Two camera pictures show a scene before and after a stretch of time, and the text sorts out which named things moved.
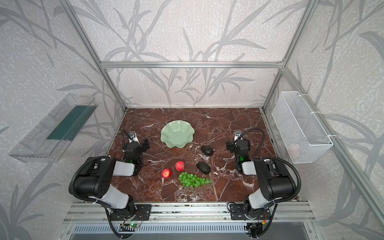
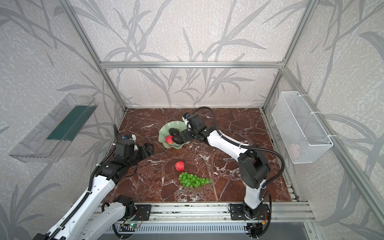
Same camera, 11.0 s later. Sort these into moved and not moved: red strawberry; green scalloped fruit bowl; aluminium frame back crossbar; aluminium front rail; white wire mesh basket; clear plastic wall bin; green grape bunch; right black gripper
Moved: right black gripper
Not moved: red strawberry; white wire mesh basket; green grape bunch; clear plastic wall bin; aluminium frame back crossbar; green scalloped fruit bowl; aluminium front rail
